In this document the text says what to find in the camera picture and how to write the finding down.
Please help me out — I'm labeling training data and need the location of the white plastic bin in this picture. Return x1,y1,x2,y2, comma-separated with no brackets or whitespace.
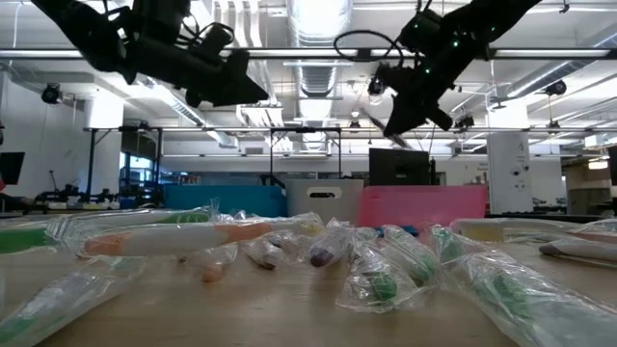
283,178,365,226

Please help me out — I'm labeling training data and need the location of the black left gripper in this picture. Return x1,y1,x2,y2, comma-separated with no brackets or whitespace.
122,0,270,108

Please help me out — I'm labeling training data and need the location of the black monitor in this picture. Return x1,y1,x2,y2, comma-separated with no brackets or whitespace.
368,147,432,187

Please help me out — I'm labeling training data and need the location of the white hanging light fixture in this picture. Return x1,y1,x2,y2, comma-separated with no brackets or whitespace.
234,104,286,129

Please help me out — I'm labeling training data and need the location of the teal plastic bin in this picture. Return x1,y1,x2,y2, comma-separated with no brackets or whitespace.
163,185,289,218

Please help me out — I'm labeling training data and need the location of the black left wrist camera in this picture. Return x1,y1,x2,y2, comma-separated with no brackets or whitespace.
192,21,238,57

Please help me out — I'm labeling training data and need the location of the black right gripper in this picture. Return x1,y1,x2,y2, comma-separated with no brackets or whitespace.
376,33,488,137

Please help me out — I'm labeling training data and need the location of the black horizontal ceiling rail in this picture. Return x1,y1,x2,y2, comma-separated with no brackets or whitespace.
82,126,617,134

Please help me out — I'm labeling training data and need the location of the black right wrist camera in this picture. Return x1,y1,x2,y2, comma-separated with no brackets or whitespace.
397,8,444,49

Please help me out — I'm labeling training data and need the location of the dark wall monitor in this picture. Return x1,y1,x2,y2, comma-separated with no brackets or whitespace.
0,151,26,186

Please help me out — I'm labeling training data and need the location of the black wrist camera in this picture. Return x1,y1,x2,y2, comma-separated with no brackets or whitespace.
397,8,444,49
192,21,238,57

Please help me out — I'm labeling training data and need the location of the silver ceiling duct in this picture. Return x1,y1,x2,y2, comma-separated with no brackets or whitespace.
284,0,357,151

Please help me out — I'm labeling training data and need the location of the black workbench equipment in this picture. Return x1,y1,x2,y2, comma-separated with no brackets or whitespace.
33,182,121,211

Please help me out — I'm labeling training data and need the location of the black overhead rig bar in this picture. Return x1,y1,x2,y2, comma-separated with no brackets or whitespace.
0,46,617,61

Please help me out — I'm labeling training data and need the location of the black metal stand frame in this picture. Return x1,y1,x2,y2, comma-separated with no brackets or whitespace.
267,125,344,187

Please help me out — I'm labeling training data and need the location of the orange toothbrush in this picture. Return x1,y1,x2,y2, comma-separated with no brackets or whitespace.
360,109,415,151
450,217,617,245
57,211,325,259
185,243,240,284

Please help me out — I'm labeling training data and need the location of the green wrapped toothbrush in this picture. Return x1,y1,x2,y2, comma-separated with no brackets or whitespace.
0,257,146,347
379,224,443,288
0,204,216,255
335,240,428,314
428,225,617,347

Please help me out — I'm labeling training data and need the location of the pink plastic bin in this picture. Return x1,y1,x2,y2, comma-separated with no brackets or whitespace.
357,185,489,228

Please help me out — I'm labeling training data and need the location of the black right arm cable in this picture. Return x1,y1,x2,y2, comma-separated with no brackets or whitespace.
333,29,405,64

